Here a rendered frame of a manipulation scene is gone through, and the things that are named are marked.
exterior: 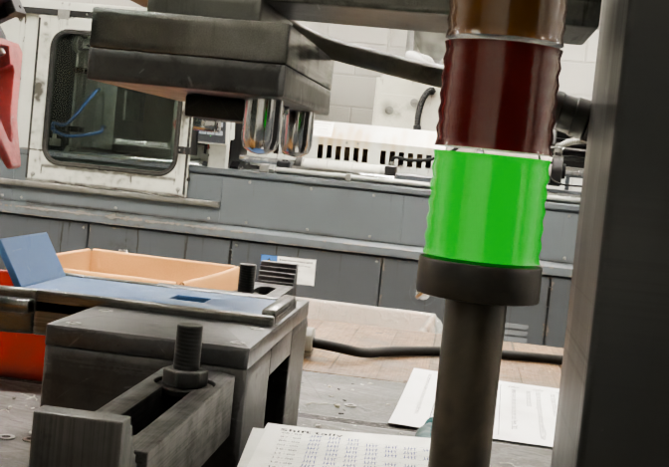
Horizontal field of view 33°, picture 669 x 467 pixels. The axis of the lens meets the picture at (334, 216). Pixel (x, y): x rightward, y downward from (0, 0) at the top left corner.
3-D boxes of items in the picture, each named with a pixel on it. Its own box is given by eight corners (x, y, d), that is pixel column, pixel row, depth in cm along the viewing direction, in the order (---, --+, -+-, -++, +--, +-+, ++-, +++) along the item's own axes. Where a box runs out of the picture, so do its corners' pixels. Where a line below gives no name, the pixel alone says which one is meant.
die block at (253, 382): (147, 409, 74) (158, 298, 74) (297, 429, 73) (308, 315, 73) (31, 497, 54) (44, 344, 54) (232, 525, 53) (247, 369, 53)
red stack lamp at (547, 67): (435, 145, 38) (445, 48, 38) (548, 156, 38) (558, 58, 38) (431, 142, 35) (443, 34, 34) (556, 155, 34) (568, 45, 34)
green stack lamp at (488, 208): (424, 247, 39) (435, 150, 38) (536, 259, 38) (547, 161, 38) (420, 255, 35) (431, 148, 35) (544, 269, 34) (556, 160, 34)
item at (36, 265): (37, 279, 70) (42, 231, 69) (281, 307, 68) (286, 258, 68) (-10, 291, 63) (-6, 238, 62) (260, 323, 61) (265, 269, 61)
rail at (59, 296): (36, 333, 62) (39, 288, 62) (271, 361, 61) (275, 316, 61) (31, 334, 62) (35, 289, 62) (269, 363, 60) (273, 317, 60)
